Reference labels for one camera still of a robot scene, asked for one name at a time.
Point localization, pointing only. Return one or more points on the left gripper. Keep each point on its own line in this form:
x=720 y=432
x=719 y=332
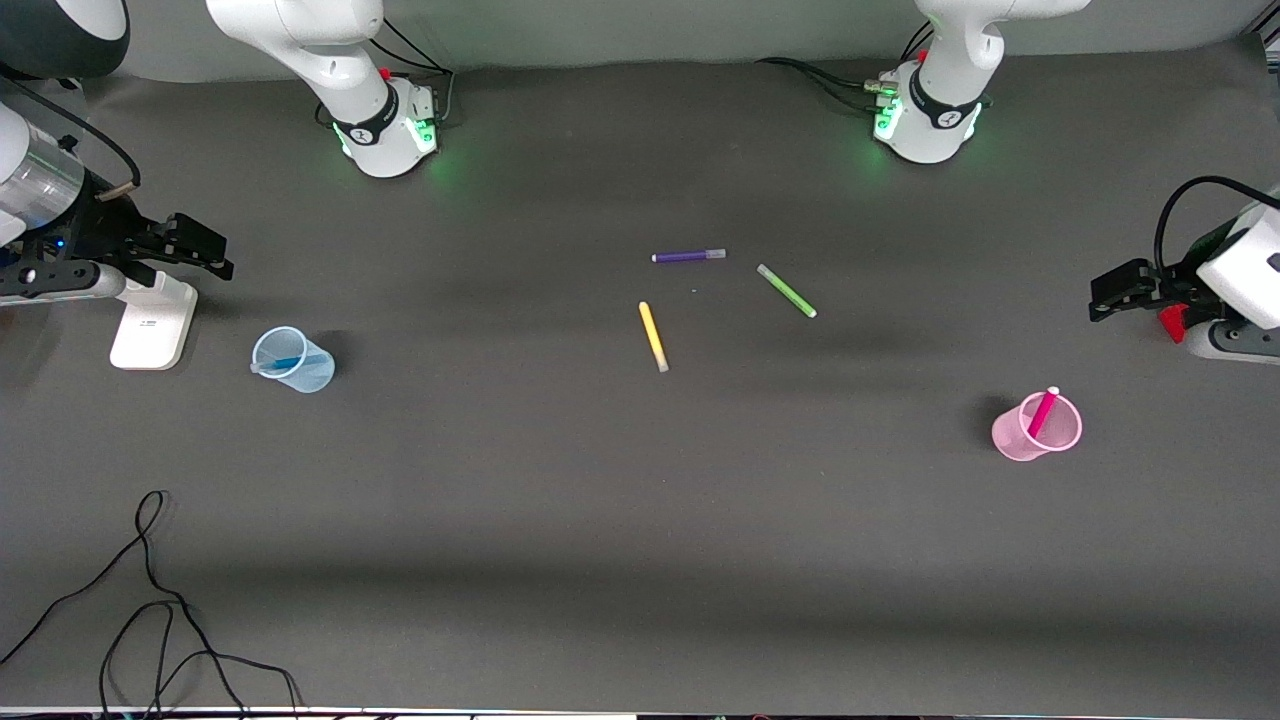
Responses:
x=1172 y=283

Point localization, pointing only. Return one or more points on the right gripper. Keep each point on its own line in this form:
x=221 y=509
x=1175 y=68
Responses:
x=100 y=226

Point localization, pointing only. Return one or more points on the blue marker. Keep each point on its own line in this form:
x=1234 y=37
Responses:
x=290 y=362

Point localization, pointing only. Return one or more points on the pink marker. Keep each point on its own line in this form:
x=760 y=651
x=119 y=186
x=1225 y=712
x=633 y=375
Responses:
x=1042 y=412

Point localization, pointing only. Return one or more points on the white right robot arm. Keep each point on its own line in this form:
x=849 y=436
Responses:
x=300 y=40

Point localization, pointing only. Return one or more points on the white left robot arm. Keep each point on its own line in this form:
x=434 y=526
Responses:
x=950 y=60

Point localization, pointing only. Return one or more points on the colourful puzzle cube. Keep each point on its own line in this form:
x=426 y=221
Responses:
x=1173 y=322

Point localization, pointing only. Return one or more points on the white stand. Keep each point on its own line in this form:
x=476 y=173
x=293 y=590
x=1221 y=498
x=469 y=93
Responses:
x=150 y=330

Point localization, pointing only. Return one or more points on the translucent blue cup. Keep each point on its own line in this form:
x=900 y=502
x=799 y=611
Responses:
x=305 y=378

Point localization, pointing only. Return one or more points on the translucent pink cup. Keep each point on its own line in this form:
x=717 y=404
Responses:
x=1015 y=440

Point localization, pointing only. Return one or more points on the green marker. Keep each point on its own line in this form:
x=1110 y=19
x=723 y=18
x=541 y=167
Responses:
x=787 y=291

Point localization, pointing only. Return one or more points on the purple marker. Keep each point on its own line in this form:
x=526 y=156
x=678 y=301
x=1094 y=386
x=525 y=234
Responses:
x=688 y=256

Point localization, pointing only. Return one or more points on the yellow marker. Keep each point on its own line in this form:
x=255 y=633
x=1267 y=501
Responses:
x=653 y=337

